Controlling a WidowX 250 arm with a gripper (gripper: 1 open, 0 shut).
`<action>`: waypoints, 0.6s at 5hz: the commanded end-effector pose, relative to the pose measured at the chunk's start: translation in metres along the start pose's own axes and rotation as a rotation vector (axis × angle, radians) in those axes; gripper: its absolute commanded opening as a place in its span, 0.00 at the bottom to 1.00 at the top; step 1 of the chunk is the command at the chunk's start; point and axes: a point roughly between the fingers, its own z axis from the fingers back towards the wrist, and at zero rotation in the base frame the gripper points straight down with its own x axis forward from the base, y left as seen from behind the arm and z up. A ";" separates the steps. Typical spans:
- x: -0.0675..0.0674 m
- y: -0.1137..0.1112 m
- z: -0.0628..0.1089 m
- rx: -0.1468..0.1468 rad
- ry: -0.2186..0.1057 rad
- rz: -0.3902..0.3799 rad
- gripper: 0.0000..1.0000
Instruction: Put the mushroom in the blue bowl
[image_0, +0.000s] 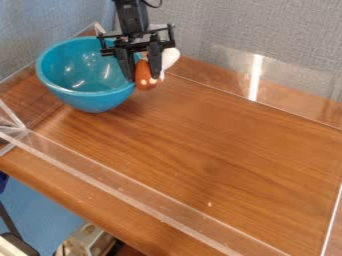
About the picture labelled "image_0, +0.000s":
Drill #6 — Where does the grey white box under table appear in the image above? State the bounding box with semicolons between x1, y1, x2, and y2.
53;223;117;256

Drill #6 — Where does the blue plastic bowl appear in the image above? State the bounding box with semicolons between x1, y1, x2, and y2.
35;36;135;113

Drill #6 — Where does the brown and white toy mushroom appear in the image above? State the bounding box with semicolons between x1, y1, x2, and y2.
135;48;180;91

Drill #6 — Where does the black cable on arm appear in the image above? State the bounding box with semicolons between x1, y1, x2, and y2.
140;0;164;10

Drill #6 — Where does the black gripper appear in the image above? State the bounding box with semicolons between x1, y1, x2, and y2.
96;1;176;82

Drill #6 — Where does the clear acrylic barrier wall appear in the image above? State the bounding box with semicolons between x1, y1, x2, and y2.
0;20;342;256

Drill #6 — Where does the black white object bottom left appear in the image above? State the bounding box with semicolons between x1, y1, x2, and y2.
0;233;40;256

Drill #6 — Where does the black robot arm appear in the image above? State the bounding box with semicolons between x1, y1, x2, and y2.
96;0;176;82

